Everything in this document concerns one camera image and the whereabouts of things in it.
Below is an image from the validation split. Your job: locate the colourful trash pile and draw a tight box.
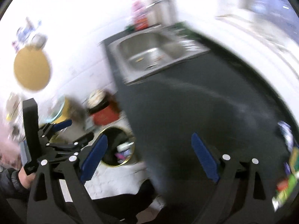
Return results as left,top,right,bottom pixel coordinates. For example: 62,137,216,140
272,121,298,212

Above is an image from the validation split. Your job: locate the black round trash bin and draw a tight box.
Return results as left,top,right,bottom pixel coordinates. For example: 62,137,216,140
100,126,135,167

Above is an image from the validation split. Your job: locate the person's left hand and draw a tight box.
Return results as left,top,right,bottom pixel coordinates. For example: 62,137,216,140
18,167,36,189

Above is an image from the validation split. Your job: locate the round wooden board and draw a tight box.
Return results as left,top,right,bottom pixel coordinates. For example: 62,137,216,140
14,46,51,91

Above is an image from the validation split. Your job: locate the red box on floor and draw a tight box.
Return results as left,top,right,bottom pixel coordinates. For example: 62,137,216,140
89,102,120,125

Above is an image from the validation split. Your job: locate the stainless steel sink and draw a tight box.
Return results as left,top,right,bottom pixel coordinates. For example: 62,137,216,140
108,27,210,84

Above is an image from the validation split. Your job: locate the pink red detergent bottle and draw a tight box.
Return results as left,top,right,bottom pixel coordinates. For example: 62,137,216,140
132,0,149,31

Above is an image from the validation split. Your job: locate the dark green cloth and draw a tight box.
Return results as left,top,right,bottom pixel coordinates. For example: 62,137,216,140
171,22,200,41

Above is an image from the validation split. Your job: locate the chrome faucet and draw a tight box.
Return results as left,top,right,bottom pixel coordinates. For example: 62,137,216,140
147,0,178,26

